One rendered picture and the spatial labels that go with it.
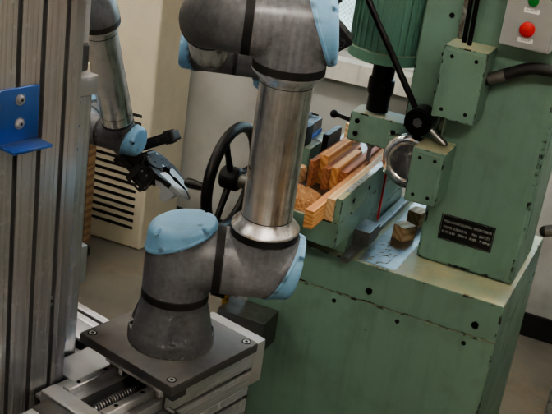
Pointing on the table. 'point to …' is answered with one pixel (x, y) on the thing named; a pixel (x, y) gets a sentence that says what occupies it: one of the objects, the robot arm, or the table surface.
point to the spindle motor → (401, 13)
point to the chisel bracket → (373, 126)
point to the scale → (365, 177)
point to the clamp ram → (329, 137)
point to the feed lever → (420, 114)
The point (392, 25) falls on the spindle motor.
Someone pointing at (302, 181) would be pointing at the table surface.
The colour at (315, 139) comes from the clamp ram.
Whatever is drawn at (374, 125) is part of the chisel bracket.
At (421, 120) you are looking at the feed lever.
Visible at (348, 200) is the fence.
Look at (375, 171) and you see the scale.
